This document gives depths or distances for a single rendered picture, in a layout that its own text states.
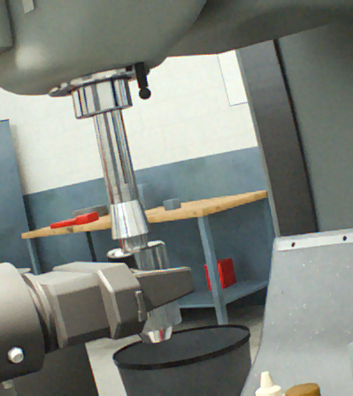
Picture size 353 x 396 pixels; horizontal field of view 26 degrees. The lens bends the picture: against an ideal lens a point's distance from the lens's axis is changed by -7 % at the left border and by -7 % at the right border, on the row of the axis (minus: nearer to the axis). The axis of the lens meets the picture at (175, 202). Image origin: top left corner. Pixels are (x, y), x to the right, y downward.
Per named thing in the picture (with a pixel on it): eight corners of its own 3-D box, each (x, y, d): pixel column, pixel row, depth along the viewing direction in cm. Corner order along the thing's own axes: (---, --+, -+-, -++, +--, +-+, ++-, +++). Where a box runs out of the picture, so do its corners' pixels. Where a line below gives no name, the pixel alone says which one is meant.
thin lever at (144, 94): (145, 99, 60) (132, 33, 60) (136, 102, 61) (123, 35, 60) (155, 97, 60) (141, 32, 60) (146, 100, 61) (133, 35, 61)
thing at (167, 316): (188, 321, 63) (172, 254, 63) (130, 334, 62) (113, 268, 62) (173, 314, 68) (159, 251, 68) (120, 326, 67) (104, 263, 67)
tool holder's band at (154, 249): (172, 254, 63) (170, 241, 63) (113, 268, 62) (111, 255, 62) (159, 251, 68) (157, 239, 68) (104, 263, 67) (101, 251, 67)
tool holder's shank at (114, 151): (158, 243, 64) (128, 102, 63) (118, 252, 63) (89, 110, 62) (149, 241, 67) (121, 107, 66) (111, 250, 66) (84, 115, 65)
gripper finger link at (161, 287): (192, 298, 64) (124, 317, 61) (184, 259, 64) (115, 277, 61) (203, 299, 63) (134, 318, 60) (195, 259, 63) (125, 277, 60)
